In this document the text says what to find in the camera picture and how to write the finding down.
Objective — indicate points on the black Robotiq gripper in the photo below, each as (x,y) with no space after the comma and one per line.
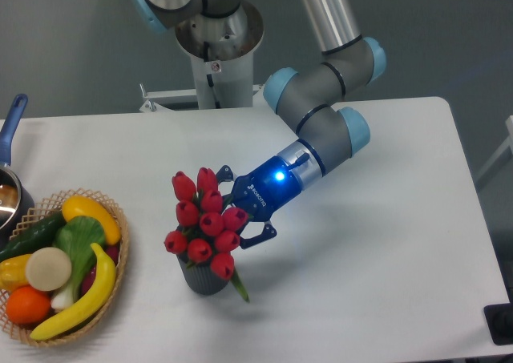
(260,193)

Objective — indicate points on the red tulip bouquet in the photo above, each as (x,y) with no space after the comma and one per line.
(203,211)

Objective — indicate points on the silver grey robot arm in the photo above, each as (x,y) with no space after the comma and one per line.
(305,101)

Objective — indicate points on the dark grey ribbed vase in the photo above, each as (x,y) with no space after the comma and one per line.
(199,275)

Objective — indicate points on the purple red vegetable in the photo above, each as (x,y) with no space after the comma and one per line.
(113,252)

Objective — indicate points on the yellow banana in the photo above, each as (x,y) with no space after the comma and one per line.
(84,308)

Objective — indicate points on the yellow squash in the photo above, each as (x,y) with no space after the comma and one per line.
(76,206)

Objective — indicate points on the green bok choy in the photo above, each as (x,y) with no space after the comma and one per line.
(75,239)

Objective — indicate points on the woven wicker basket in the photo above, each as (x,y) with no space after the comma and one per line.
(42,209)

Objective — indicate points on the green cucumber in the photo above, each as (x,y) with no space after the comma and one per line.
(39,235)

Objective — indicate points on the beige round disc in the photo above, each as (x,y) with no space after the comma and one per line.
(48,269)

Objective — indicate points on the orange fruit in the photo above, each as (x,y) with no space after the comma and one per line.
(27,306)

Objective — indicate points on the yellow bell pepper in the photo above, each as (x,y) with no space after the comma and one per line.
(13,274)

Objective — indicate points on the white furniture at right edge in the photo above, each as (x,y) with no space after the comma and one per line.
(499,158)

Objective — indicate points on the black device at table edge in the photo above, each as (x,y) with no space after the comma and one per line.
(499,323)

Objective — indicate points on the white metal base frame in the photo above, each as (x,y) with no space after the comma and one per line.
(186,99)

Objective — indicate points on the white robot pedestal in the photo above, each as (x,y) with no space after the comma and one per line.
(221,54)

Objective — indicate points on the blue handled saucepan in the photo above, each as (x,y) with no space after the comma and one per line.
(15,199)

